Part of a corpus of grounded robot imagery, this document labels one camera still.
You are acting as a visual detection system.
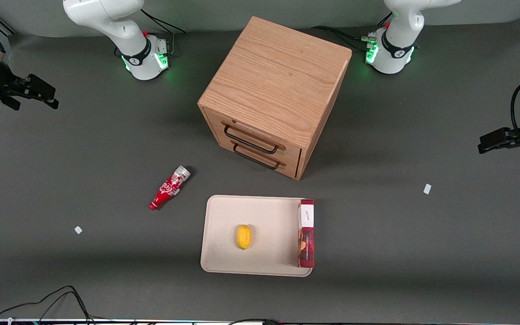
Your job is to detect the black floor cables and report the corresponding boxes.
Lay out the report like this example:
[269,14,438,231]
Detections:
[0,280,96,325]

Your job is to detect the black drawer handle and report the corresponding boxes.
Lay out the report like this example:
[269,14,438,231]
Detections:
[232,142,281,171]
[223,124,280,154]

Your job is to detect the black left arm base cable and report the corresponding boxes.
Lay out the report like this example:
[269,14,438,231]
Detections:
[310,13,394,51]

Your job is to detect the black cable at table edge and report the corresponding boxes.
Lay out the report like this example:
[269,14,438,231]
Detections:
[227,318,284,325]

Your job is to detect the beige rectangular tray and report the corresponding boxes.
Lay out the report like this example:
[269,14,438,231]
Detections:
[200,195,314,277]

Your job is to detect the yellow lemon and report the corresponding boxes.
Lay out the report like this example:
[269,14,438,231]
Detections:
[236,224,252,250]

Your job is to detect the wooden drawer cabinet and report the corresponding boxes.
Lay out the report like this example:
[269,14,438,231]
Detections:
[197,16,353,181]

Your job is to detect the red snack box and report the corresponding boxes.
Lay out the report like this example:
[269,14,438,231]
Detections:
[297,199,315,269]

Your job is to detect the red coke bottle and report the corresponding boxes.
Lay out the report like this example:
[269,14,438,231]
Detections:
[149,165,191,211]

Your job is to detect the black right arm base cable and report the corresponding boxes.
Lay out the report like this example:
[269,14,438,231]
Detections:
[140,8,187,55]

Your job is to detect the black arm base cable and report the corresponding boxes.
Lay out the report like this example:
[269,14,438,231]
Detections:
[140,8,187,55]
[310,13,394,51]

